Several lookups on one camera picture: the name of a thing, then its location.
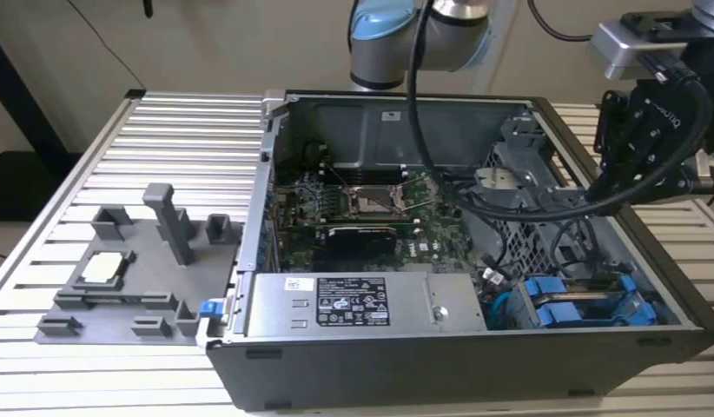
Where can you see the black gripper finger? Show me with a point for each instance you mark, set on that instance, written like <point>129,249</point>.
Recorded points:
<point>610,130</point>
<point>675,184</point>

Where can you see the hard disk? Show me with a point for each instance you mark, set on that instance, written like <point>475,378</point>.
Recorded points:
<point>544,286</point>

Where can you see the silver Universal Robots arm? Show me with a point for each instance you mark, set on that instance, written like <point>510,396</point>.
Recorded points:
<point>386,61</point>

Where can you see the grey perforated disk bay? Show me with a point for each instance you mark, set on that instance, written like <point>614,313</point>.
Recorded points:
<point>519,234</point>

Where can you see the blue disk carrier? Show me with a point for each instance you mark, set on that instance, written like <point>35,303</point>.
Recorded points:
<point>556,315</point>

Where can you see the green motherboard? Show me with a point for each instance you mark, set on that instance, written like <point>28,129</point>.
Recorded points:
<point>443,247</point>

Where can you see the CPU socket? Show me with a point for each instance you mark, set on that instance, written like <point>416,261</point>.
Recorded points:
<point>371,206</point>

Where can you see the black graphics card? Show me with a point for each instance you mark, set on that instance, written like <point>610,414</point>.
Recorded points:
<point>363,243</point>

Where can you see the black open PC case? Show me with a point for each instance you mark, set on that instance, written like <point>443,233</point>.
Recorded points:
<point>391,373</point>

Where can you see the silver power supply unit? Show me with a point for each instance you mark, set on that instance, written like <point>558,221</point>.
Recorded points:
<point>275,304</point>

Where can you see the blue case latch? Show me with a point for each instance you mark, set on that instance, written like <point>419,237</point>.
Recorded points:
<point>208,309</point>

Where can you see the black antenna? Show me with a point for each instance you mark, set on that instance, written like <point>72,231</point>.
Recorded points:
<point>148,8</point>

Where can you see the grey parts rack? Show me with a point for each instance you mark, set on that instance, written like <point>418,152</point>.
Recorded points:
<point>153,278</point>

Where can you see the silver CPU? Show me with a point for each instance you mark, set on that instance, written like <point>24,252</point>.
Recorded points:
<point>101,266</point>

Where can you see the black furniture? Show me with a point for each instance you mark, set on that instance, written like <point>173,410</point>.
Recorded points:
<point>15,187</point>

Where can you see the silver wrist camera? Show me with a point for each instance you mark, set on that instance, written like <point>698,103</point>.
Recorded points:
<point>712,174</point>
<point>618,48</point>

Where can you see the silver metal bracket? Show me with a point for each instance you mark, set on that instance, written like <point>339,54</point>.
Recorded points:
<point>495,178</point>

